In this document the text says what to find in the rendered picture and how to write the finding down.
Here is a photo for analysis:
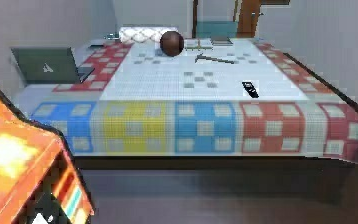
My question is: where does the brown basketball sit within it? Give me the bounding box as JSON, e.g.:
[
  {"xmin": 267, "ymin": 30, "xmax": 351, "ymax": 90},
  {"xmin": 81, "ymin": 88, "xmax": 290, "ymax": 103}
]
[{"xmin": 159, "ymin": 30, "xmax": 185, "ymax": 58}]

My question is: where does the bed with colourful chequered cover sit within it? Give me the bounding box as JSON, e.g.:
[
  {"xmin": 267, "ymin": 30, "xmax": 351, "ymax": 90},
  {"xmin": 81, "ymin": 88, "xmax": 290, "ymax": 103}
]
[{"xmin": 12, "ymin": 35, "xmax": 358, "ymax": 205}]

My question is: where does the grey hammer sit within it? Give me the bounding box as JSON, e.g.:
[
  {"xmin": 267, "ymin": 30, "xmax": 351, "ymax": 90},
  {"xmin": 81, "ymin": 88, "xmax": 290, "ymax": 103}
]
[{"xmin": 194, "ymin": 53, "xmax": 236, "ymax": 65}]

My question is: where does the green and white book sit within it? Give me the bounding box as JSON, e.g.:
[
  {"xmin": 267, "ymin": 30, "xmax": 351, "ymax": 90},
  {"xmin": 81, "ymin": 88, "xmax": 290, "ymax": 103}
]
[{"xmin": 184, "ymin": 38, "xmax": 215, "ymax": 52}]

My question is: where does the black remote control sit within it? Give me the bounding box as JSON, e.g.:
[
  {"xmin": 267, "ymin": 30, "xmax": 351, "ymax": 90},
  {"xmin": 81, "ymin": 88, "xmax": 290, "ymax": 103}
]
[{"xmin": 241, "ymin": 80, "xmax": 260, "ymax": 99}]

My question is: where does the dark grey book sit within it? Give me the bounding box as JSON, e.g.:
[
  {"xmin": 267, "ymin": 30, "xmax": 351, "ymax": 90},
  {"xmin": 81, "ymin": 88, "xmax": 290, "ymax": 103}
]
[{"xmin": 210, "ymin": 35, "xmax": 235, "ymax": 47}]

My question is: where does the white patterned pillow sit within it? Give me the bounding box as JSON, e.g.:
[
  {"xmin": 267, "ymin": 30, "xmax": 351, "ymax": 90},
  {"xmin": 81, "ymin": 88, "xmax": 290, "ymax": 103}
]
[{"xmin": 118, "ymin": 26, "xmax": 179, "ymax": 45}]

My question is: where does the small grey flat device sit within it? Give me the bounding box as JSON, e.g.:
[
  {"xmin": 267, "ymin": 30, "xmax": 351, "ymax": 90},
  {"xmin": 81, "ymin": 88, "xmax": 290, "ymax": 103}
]
[{"xmin": 88, "ymin": 38, "xmax": 107, "ymax": 47}]

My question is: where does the brown wooden room door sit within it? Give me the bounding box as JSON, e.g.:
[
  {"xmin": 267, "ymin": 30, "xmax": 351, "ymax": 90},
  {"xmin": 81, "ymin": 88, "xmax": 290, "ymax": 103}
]
[{"xmin": 236, "ymin": 0, "xmax": 263, "ymax": 39}]

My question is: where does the dark green open laptop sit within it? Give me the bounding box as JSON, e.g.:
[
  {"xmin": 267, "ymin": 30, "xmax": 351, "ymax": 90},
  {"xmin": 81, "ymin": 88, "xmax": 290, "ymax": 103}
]
[{"xmin": 10, "ymin": 46, "xmax": 96, "ymax": 86}]

